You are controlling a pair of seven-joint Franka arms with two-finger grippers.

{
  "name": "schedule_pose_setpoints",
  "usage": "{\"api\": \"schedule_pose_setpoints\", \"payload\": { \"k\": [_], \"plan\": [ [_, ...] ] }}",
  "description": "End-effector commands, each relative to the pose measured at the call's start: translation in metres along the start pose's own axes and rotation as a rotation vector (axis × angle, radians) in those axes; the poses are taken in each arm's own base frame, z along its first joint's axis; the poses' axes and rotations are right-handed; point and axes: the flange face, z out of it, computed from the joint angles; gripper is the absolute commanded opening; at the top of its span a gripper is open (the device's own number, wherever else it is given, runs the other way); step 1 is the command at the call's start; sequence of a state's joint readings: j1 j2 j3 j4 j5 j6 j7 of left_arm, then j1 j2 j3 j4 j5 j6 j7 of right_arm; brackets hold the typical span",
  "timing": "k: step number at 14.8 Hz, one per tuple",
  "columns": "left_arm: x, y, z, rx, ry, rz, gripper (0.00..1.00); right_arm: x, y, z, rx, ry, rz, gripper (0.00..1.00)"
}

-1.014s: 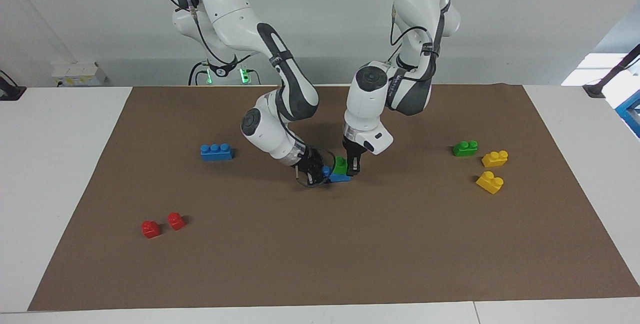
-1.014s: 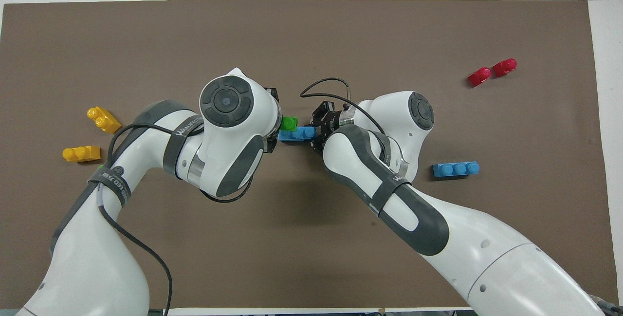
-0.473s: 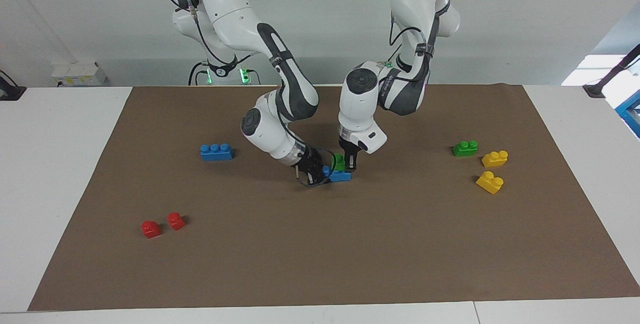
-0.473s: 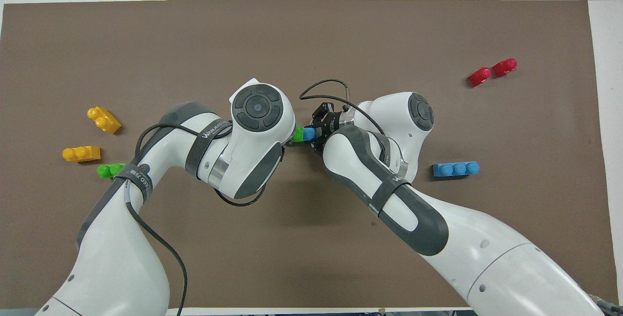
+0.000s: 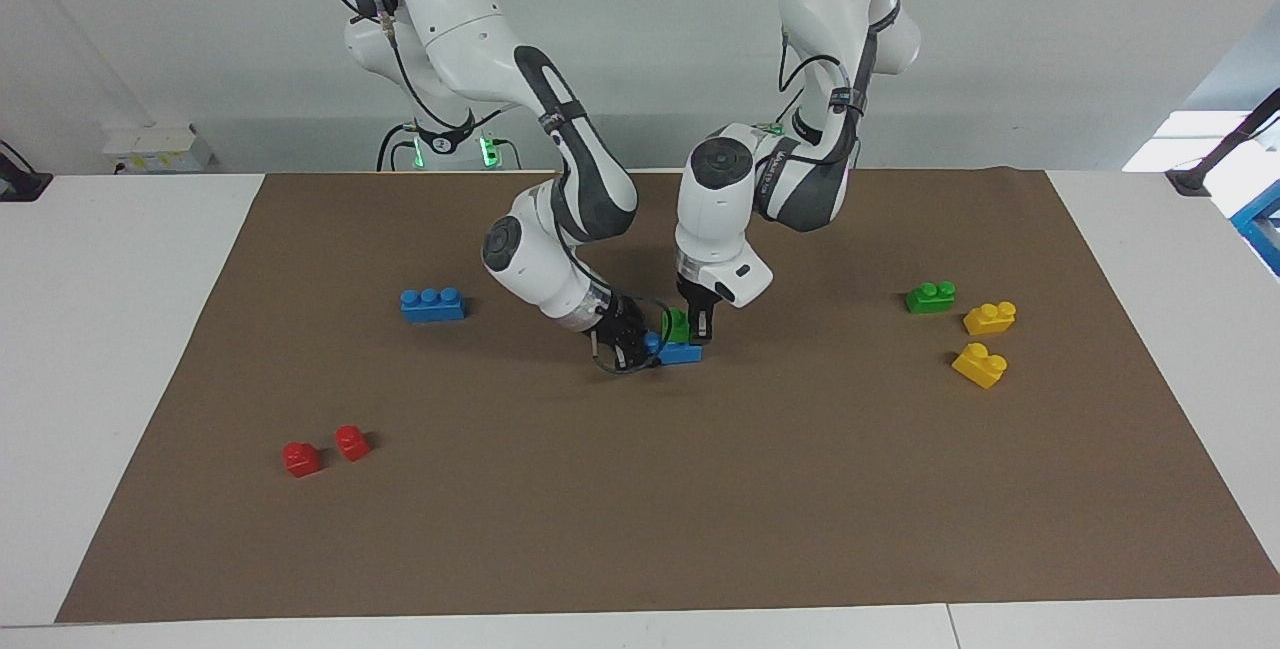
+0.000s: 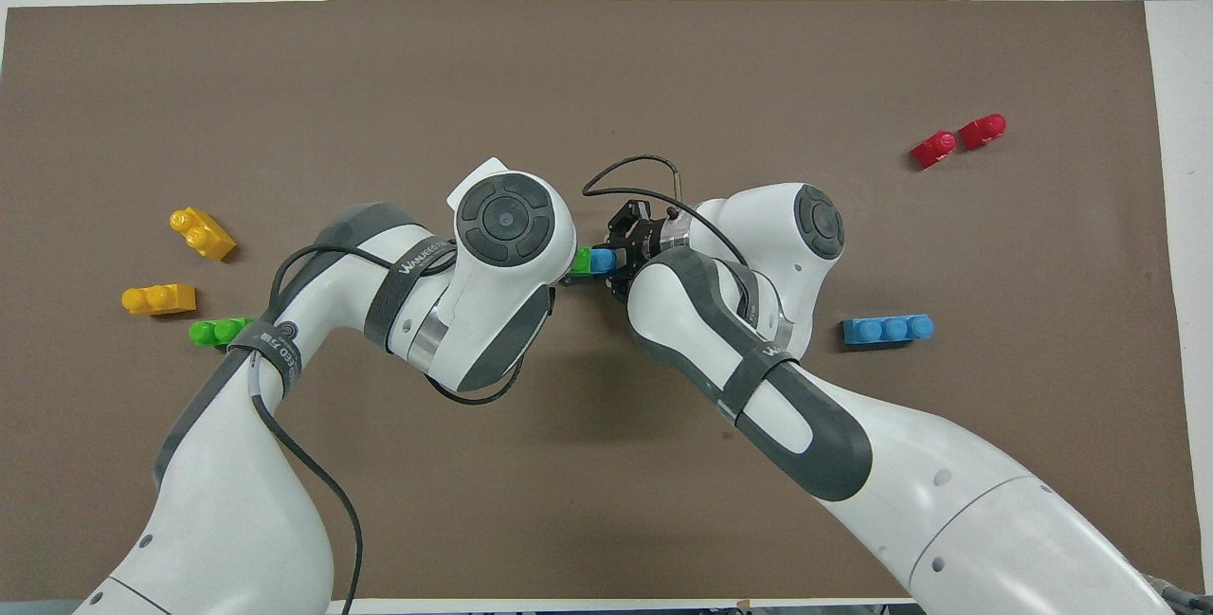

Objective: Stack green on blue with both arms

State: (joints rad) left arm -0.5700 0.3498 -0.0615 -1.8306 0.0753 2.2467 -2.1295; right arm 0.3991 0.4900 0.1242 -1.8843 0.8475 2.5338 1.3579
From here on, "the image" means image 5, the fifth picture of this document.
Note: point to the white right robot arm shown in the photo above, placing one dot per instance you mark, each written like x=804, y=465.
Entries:
x=470, y=39

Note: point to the blue metal frame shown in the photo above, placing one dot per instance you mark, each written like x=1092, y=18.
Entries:
x=1262, y=229

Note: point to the white power strip box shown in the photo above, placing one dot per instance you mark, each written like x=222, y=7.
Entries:
x=155, y=151

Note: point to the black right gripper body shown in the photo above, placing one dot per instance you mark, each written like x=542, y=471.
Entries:
x=618, y=325

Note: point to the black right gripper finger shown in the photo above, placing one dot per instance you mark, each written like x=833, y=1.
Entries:
x=630, y=357
x=646, y=317

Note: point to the green two-stud toy brick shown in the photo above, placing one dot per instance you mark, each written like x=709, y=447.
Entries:
x=676, y=327
x=930, y=299

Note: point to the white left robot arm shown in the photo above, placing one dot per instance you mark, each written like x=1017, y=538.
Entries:
x=800, y=199

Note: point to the blue three-stud toy brick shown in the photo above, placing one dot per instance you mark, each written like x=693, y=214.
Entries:
x=432, y=306
x=682, y=354

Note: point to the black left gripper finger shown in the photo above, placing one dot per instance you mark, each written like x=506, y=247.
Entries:
x=703, y=322

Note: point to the black camera stand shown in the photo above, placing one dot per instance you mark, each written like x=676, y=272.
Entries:
x=1195, y=174

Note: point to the brown table mat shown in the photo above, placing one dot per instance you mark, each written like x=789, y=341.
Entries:
x=640, y=489

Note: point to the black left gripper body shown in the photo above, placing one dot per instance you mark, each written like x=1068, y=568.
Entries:
x=695, y=291

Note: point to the yellow two-stud toy brick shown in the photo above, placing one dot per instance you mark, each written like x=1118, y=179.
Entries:
x=980, y=367
x=990, y=319

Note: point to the black table clamp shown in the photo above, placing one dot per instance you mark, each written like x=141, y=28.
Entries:
x=20, y=184

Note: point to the red single-stud toy brick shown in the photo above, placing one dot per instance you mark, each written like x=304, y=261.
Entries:
x=301, y=460
x=352, y=444

